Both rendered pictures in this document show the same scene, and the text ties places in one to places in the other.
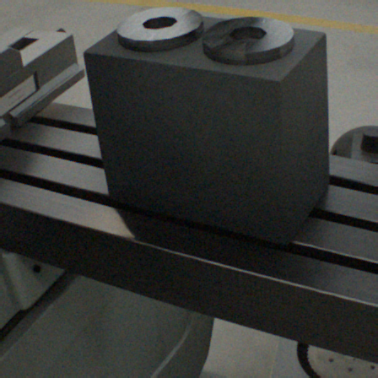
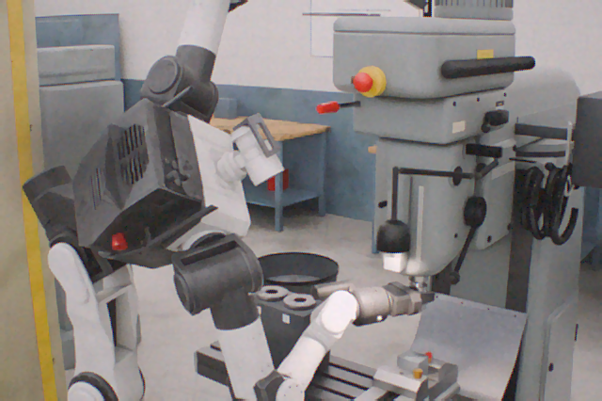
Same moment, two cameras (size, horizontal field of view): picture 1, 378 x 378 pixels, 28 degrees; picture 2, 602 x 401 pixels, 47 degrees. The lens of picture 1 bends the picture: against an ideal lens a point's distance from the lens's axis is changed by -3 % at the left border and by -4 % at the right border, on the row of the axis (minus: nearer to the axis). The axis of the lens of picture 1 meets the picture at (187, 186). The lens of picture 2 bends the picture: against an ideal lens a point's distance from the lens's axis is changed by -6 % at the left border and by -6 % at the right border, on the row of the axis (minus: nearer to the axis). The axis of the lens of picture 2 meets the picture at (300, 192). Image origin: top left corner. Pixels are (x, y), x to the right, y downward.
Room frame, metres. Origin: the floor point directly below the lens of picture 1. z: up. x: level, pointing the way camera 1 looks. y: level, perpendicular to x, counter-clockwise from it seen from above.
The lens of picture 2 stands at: (2.57, 0.15, 1.88)
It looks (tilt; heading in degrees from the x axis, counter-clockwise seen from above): 14 degrees down; 185
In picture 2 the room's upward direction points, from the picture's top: straight up
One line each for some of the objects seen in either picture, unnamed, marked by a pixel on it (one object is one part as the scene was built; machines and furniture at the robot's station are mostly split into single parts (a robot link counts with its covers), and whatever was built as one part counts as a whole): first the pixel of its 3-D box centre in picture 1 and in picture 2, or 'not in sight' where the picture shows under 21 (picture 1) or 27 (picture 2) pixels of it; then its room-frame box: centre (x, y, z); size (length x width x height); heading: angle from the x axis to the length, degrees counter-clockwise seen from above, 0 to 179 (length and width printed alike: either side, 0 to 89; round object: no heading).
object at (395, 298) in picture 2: not in sight; (386, 302); (0.99, 0.23, 1.24); 0.13 x 0.12 x 0.10; 32
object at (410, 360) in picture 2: not in sight; (412, 366); (0.94, 0.30, 1.05); 0.06 x 0.05 x 0.06; 56
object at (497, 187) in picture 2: not in sight; (459, 186); (0.78, 0.41, 1.47); 0.24 x 0.19 x 0.26; 57
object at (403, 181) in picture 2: not in sight; (397, 222); (1.03, 0.24, 1.45); 0.04 x 0.04 x 0.21; 57
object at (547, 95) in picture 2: not in sight; (506, 103); (0.52, 0.58, 1.66); 0.80 x 0.23 x 0.20; 147
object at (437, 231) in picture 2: not in sight; (423, 201); (0.94, 0.31, 1.47); 0.21 x 0.19 x 0.32; 57
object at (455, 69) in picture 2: not in sight; (492, 65); (0.99, 0.45, 1.79); 0.45 x 0.04 x 0.04; 147
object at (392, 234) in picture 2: not in sight; (393, 233); (1.12, 0.23, 1.44); 0.07 x 0.07 x 0.06
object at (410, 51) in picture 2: not in sight; (429, 53); (0.93, 0.31, 1.81); 0.47 x 0.26 x 0.16; 147
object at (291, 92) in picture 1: (212, 114); (286, 328); (0.71, -0.03, 1.04); 0.22 x 0.12 x 0.20; 56
